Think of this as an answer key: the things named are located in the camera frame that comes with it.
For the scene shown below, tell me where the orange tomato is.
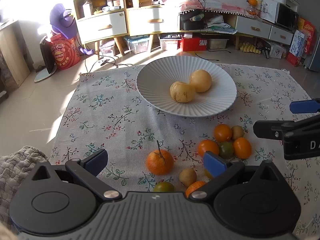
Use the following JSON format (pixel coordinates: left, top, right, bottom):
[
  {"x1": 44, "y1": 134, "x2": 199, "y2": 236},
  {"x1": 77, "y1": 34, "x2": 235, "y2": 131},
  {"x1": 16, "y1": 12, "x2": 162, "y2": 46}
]
[
  {"x1": 233, "y1": 137, "x2": 252, "y2": 159},
  {"x1": 213, "y1": 124, "x2": 232, "y2": 142},
  {"x1": 197, "y1": 139, "x2": 220, "y2": 157}
]

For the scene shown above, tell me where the yellow pear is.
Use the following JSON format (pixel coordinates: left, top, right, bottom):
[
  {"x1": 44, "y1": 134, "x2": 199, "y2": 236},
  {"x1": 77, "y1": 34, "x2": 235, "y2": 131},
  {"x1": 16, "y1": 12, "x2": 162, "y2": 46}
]
[
  {"x1": 189, "y1": 69, "x2": 212, "y2": 93},
  {"x1": 170, "y1": 81, "x2": 196, "y2": 103}
]

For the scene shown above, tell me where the orange mandarin with stem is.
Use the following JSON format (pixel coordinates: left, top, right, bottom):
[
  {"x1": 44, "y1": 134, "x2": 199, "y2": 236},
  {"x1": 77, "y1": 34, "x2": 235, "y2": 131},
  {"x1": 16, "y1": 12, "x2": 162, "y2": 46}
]
[{"x1": 145, "y1": 141, "x2": 175, "y2": 176}]

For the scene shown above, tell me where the grey quilted blanket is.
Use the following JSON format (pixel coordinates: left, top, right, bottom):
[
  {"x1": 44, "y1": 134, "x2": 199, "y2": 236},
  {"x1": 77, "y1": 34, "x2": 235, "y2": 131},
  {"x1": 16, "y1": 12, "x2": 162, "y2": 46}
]
[{"x1": 1, "y1": 146, "x2": 48, "y2": 232}]

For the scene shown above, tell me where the yellow pear back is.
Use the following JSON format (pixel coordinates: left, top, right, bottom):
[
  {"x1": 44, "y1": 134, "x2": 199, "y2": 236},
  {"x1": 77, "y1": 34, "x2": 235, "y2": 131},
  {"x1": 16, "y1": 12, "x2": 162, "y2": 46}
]
[{"x1": 189, "y1": 69, "x2": 212, "y2": 93}]

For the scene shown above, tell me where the brown kiwi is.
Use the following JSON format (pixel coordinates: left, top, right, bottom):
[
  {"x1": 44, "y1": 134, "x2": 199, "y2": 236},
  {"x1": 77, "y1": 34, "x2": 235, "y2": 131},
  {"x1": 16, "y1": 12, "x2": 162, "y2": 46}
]
[
  {"x1": 231, "y1": 125, "x2": 244, "y2": 141},
  {"x1": 179, "y1": 168, "x2": 197, "y2": 187}
]

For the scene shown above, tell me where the wooden desk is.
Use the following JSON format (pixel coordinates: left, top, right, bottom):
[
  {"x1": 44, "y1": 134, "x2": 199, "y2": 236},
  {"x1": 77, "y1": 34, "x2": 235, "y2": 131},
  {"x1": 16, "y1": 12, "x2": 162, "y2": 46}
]
[{"x1": 1, "y1": 20, "x2": 30, "y2": 87}]

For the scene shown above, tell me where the white microwave oven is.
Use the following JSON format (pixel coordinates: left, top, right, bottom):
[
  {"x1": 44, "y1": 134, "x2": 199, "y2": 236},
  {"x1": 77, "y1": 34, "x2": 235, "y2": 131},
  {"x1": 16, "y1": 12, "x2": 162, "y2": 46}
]
[{"x1": 260, "y1": 0, "x2": 299, "y2": 30}]

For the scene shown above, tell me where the black floor heater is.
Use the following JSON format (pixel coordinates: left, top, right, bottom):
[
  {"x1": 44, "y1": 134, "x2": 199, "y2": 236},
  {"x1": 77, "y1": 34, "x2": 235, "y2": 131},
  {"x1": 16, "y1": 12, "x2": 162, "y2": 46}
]
[{"x1": 34, "y1": 36, "x2": 57, "y2": 83}]

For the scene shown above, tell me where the clear storage bin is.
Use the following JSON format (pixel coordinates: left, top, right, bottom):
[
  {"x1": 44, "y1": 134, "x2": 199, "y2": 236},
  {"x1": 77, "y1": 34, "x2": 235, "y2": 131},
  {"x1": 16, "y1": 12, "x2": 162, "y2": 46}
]
[{"x1": 124, "y1": 35, "x2": 149, "y2": 54}]

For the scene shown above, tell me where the wooden shelf cabinet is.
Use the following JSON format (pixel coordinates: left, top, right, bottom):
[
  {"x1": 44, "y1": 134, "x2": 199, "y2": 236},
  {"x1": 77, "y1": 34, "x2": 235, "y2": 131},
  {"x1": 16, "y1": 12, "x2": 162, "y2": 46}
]
[{"x1": 72, "y1": 0, "x2": 128, "y2": 55}]

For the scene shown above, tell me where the green mandarin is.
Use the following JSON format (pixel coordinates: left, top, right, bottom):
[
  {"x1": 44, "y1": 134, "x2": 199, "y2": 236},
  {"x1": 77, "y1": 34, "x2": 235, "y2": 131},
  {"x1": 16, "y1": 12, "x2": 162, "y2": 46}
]
[{"x1": 153, "y1": 181, "x2": 175, "y2": 192}]

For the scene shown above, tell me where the floral tablecloth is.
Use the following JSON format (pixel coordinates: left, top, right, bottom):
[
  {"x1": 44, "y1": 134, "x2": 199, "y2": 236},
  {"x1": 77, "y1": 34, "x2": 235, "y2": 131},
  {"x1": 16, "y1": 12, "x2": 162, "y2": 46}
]
[{"x1": 50, "y1": 64, "x2": 319, "y2": 239}]

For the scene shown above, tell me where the white ribbed plate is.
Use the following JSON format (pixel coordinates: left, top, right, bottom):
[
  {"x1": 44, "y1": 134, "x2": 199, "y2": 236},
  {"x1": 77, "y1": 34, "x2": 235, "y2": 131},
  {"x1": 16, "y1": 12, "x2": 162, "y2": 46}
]
[{"x1": 136, "y1": 56, "x2": 237, "y2": 118}]

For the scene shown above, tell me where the black power cable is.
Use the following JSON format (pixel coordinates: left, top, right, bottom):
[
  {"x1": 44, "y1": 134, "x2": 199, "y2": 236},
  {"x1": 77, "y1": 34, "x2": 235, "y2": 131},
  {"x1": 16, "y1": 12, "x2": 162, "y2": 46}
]
[{"x1": 82, "y1": 52, "x2": 136, "y2": 74}]

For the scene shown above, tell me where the grey refrigerator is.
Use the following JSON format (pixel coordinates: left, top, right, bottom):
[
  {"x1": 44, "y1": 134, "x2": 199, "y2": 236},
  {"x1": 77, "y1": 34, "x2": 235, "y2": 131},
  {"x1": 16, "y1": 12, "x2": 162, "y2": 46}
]
[{"x1": 304, "y1": 34, "x2": 320, "y2": 72}]

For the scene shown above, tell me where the green tomato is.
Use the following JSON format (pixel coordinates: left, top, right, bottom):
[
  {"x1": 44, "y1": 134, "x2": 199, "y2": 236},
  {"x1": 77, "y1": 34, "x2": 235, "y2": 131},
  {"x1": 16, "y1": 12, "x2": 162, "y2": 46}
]
[{"x1": 219, "y1": 141, "x2": 234, "y2": 159}]

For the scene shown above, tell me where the small orange mandarin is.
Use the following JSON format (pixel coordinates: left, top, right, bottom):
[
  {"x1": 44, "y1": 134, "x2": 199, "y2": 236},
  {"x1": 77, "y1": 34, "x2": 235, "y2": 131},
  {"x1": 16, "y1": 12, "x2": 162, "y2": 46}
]
[{"x1": 185, "y1": 180, "x2": 206, "y2": 198}]

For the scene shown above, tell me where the yellow pear front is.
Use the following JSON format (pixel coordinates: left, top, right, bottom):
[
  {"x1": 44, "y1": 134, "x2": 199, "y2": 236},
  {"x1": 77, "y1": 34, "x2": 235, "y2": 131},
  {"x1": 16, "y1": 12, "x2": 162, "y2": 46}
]
[{"x1": 170, "y1": 81, "x2": 196, "y2": 103}]

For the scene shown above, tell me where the red snack bucket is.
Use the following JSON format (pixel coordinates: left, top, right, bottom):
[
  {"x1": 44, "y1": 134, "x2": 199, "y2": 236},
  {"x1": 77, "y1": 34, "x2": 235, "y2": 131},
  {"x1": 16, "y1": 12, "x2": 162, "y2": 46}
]
[{"x1": 50, "y1": 34, "x2": 80, "y2": 70}]

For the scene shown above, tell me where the red box under cabinet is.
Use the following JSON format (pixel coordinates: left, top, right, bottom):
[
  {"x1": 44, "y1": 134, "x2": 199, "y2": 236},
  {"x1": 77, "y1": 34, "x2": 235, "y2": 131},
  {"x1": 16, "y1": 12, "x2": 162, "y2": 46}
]
[{"x1": 180, "y1": 37, "x2": 208, "y2": 51}]

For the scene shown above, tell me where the orange tomato top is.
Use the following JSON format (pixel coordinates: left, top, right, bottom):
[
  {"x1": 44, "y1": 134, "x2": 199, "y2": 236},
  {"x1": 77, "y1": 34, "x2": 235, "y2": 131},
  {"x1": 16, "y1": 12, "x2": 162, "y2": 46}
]
[{"x1": 213, "y1": 124, "x2": 232, "y2": 142}]

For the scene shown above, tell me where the low TV cabinet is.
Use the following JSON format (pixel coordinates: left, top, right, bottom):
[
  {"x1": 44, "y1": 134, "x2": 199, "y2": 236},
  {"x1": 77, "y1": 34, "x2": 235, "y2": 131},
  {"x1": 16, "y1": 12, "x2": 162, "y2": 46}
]
[{"x1": 126, "y1": 5, "x2": 293, "y2": 47}]

